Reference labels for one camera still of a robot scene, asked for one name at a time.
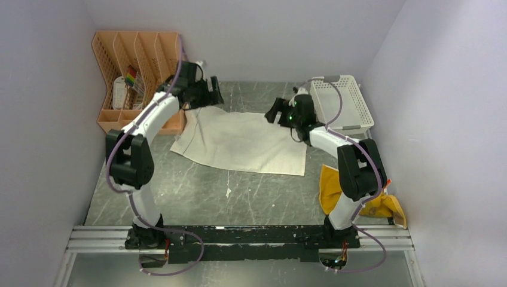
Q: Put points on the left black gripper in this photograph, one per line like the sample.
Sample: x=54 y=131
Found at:
x=214 y=95

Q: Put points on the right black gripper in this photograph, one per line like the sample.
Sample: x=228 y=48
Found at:
x=284 y=106

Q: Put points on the cream white towel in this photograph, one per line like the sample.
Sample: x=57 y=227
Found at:
x=239 y=141

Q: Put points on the yellow brown towel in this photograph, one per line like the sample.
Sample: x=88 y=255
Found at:
x=384 y=206

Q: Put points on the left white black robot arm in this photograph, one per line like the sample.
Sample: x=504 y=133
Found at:
x=129 y=163

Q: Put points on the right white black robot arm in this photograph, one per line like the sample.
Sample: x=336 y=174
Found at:
x=360 y=170

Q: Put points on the orange plastic file organizer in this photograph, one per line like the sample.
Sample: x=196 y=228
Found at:
x=154 y=55

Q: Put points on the white plastic basket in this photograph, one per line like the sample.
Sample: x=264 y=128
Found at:
x=339 y=102

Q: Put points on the rainbow coloured item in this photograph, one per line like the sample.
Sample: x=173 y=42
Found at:
x=130 y=77

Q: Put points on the white remote control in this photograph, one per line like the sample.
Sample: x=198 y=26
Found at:
x=119 y=93

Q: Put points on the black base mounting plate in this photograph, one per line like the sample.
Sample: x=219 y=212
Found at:
x=183 y=244

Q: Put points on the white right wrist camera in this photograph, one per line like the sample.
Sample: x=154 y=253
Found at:
x=300 y=91

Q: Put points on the aluminium frame rail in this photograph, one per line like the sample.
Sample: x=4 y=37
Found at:
x=110 y=240

